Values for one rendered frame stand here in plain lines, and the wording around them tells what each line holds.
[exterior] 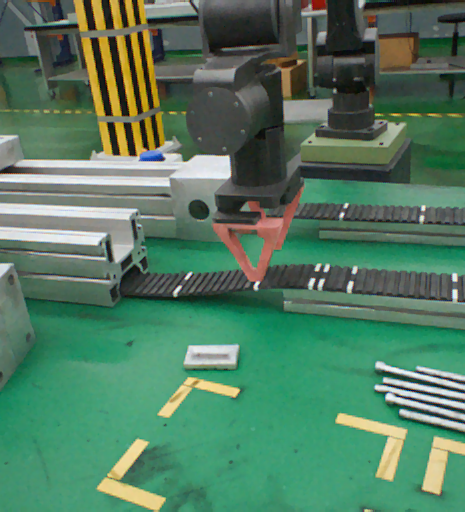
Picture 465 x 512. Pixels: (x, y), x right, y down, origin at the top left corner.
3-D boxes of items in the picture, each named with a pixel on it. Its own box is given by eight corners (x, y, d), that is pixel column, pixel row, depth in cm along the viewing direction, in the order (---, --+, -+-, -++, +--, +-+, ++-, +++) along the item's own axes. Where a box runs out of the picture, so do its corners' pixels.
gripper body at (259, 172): (214, 212, 57) (205, 137, 53) (244, 177, 65) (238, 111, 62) (279, 214, 54) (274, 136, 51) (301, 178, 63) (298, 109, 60)
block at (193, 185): (262, 209, 90) (257, 150, 86) (236, 243, 80) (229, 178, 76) (208, 207, 93) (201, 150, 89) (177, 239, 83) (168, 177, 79)
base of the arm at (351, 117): (389, 128, 113) (333, 125, 119) (390, 85, 109) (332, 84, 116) (371, 141, 106) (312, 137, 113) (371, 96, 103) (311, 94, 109)
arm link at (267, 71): (287, 53, 55) (231, 56, 57) (267, 65, 50) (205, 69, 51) (290, 125, 58) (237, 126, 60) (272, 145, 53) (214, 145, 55)
